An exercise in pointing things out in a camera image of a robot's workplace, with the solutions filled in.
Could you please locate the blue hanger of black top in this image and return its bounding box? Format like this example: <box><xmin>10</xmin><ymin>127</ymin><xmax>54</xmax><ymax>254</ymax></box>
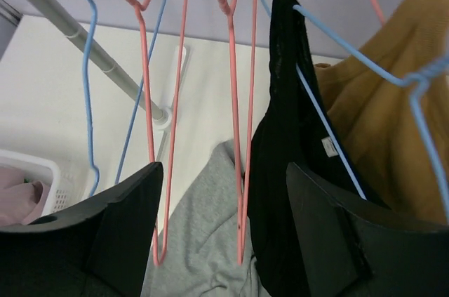
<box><xmin>264</xmin><ymin>0</ymin><xmax>448</xmax><ymax>224</ymax></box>

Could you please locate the pink hanger of green top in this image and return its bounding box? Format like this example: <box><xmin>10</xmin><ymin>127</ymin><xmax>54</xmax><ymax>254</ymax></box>
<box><xmin>93</xmin><ymin>0</ymin><xmax>192</xmax><ymax>266</ymax></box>

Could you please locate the black tank top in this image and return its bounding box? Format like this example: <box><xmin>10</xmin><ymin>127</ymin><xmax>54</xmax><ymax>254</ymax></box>
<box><xmin>248</xmin><ymin>0</ymin><xmax>382</xmax><ymax>296</ymax></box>

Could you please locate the blue hanger of mauve top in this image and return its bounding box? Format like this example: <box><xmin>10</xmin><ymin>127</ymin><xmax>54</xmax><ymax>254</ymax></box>
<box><xmin>62</xmin><ymin>0</ymin><xmax>180</xmax><ymax>198</ymax></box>

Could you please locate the mauve pink tank top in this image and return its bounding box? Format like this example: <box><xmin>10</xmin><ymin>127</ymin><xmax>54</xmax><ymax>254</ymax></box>
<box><xmin>1</xmin><ymin>166</ymin><xmax>50</xmax><ymax>227</ymax></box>

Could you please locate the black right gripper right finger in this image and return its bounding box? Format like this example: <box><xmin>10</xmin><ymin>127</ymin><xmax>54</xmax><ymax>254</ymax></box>
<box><xmin>286</xmin><ymin>163</ymin><xmax>448</xmax><ymax>296</ymax></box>

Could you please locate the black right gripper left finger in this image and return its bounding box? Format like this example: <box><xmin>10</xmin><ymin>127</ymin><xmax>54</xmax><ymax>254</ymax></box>
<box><xmin>1</xmin><ymin>162</ymin><xmax>163</xmax><ymax>296</ymax></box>

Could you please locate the brown tank top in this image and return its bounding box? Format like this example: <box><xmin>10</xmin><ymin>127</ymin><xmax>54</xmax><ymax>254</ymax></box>
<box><xmin>315</xmin><ymin>0</ymin><xmax>448</xmax><ymax>224</ymax></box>

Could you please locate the clear plastic basket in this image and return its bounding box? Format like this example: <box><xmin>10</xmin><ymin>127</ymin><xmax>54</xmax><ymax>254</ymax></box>
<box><xmin>1</xmin><ymin>150</ymin><xmax>86</xmax><ymax>227</ymax></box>

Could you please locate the silver clothes rack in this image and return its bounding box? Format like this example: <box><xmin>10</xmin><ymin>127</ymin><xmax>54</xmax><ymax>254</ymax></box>
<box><xmin>28</xmin><ymin>0</ymin><xmax>170</xmax><ymax>161</ymax></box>

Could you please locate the pink hanger of grey top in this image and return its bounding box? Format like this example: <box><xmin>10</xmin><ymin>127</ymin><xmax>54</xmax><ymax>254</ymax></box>
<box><xmin>203</xmin><ymin>0</ymin><xmax>260</xmax><ymax>265</ymax></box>

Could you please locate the grey tank top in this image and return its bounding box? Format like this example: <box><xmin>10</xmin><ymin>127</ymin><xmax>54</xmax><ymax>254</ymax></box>
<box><xmin>141</xmin><ymin>140</ymin><xmax>267</xmax><ymax>296</ymax></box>

